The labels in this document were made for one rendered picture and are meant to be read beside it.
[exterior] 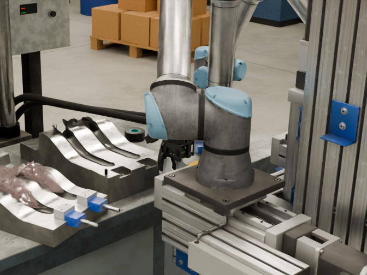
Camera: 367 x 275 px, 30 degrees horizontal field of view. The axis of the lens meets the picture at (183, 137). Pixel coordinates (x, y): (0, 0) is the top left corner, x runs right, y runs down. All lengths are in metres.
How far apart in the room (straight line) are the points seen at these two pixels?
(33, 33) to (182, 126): 1.35
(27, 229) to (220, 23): 0.78
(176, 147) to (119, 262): 0.43
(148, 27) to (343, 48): 5.55
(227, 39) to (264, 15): 7.33
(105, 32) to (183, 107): 5.85
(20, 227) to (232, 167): 0.64
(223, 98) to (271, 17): 7.54
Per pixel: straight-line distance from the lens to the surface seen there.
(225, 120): 1.64
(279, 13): 9.07
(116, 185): 2.14
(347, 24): 1.59
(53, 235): 1.90
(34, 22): 2.88
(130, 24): 7.22
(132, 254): 2.28
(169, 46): 1.72
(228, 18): 1.89
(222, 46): 1.91
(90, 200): 2.02
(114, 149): 2.36
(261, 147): 2.64
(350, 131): 1.63
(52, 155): 2.33
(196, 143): 2.53
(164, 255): 2.39
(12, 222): 1.99
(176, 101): 1.65
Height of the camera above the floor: 1.75
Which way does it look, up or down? 20 degrees down
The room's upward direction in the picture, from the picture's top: 2 degrees clockwise
